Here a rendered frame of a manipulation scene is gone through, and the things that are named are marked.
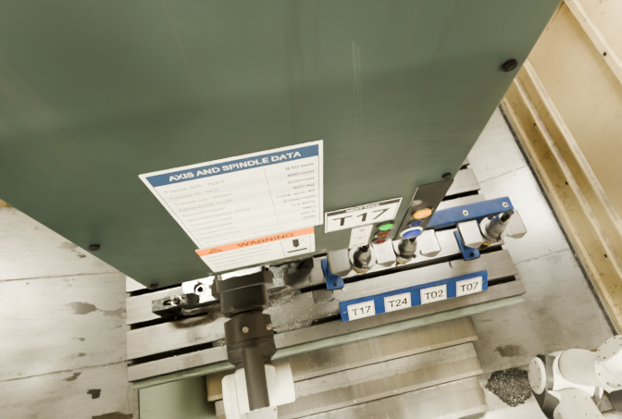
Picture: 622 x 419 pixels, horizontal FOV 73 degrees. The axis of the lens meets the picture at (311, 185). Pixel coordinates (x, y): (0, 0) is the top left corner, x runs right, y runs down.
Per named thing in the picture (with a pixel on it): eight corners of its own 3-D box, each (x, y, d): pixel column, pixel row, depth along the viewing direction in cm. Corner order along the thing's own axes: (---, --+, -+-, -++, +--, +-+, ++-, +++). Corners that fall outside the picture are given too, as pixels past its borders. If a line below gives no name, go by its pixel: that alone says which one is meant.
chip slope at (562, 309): (576, 351, 146) (625, 342, 123) (380, 397, 141) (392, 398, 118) (478, 138, 185) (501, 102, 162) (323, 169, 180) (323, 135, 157)
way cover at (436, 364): (492, 406, 139) (511, 408, 125) (221, 473, 133) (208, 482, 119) (459, 314, 152) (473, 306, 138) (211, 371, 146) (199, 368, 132)
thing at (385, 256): (399, 264, 101) (399, 264, 101) (377, 269, 101) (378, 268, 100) (390, 238, 104) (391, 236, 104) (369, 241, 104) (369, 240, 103)
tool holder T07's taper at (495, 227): (500, 218, 104) (510, 207, 98) (505, 235, 102) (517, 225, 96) (482, 220, 104) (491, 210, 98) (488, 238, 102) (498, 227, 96)
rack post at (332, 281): (344, 287, 130) (350, 259, 103) (327, 290, 130) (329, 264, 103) (337, 256, 134) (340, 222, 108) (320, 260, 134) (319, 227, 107)
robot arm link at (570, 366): (628, 353, 83) (575, 350, 101) (574, 346, 84) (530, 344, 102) (634, 413, 80) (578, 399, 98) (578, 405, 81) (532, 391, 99)
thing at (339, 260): (354, 274, 101) (354, 273, 100) (332, 278, 100) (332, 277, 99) (347, 246, 104) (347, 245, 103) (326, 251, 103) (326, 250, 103)
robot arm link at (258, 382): (282, 338, 83) (292, 401, 78) (227, 349, 81) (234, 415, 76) (286, 328, 73) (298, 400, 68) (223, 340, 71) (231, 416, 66)
